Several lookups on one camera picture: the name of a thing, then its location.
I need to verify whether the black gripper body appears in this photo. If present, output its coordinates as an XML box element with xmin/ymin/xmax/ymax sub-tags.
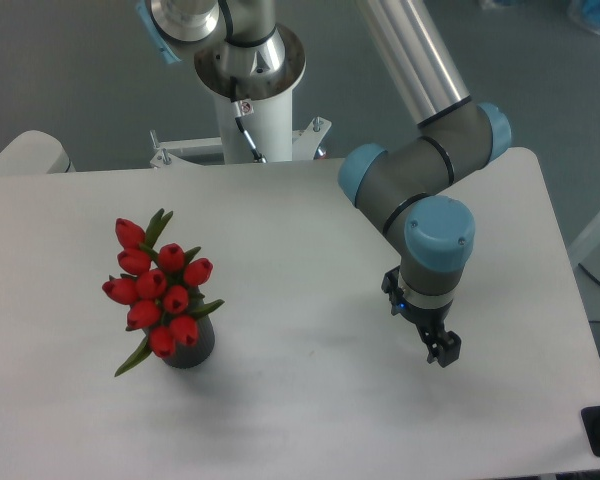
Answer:
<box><xmin>381</xmin><ymin>267</ymin><xmax>453</xmax><ymax>344</ymax></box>

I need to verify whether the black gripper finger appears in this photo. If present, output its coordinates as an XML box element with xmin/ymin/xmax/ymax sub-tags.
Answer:
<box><xmin>436</xmin><ymin>331</ymin><xmax>461</xmax><ymax>368</ymax></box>
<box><xmin>418</xmin><ymin>329</ymin><xmax>441</xmax><ymax>364</ymax></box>

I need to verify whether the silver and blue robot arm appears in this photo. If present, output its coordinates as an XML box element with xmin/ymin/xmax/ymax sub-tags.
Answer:
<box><xmin>136</xmin><ymin>1</ymin><xmax>511</xmax><ymax>366</ymax></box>

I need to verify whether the dark grey ribbed vase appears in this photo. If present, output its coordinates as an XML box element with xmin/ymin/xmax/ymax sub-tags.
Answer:
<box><xmin>162</xmin><ymin>316</ymin><xmax>215</xmax><ymax>369</ymax></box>

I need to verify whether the white furniture on right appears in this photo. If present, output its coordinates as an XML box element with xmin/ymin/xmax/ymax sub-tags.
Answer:
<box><xmin>567</xmin><ymin>211</ymin><xmax>600</xmax><ymax>270</ymax></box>

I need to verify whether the red tulip bouquet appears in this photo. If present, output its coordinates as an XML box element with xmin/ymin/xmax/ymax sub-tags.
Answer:
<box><xmin>102</xmin><ymin>209</ymin><xmax>224</xmax><ymax>377</ymax></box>

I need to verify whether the blue plastic bag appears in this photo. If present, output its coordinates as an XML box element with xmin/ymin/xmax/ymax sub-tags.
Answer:
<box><xmin>567</xmin><ymin>0</ymin><xmax>600</xmax><ymax>35</ymax></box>

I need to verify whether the white chair on left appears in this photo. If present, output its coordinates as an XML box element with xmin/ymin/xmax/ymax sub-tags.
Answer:
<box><xmin>0</xmin><ymin>130</ymin><xmax>76</xmax><ymax>177</ymax></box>

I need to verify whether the white pedestal base frame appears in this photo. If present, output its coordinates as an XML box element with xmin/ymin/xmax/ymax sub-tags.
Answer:
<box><xmin>149</xmin><ymin>116</ymin><xmax>332</xmax><ymax>169</ymax></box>

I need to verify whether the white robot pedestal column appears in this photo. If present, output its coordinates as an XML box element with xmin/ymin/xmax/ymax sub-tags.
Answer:
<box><xmin>212</xmin><ymin>89</ymin><xmax>293</xmax><ymax>160</ymax></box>

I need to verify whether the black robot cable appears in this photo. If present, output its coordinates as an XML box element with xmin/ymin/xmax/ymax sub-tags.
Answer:
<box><xmin>218</xmin><ymin>0</ymin><xmax>269</xmax><ymax>164</ymax></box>

